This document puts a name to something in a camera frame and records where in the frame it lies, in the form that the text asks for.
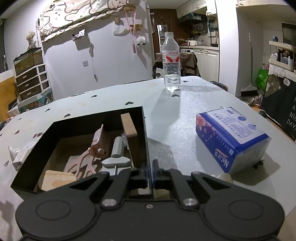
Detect pink scissors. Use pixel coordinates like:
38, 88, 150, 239
64, 124, 110, 179

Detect carved wooden square block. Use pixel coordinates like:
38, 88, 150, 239
121, 113, 137, 138

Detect black storage box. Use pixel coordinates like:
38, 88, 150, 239
11, 106, 152, 199

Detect oval wooden lidded box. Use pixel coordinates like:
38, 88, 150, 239
38, 170, 77, 191

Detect white power adapter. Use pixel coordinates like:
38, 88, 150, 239
8, 142, 37, 171

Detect blue tissue pack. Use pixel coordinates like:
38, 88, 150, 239
196, 107, 271, 175

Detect clear plastic water bottle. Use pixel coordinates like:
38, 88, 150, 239
161, 32, 181, 92

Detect green shopping bag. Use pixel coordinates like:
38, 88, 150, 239
255, 68, 268, 90

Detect white drawer unit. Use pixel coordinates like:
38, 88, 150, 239
16, 64, 51, 101

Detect small white plush sheep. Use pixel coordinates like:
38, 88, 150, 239
137, 36, 146, 46

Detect white hanging bag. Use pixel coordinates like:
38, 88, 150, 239
112, 24, 130, 36

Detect glass fish tank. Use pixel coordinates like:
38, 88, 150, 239
14, 47, 44, 76

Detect dried flower vase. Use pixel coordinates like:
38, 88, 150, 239
26, 31, 36, 50

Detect patterned rolled fabric curtain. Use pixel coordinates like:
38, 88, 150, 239
36, 0, 139, 42

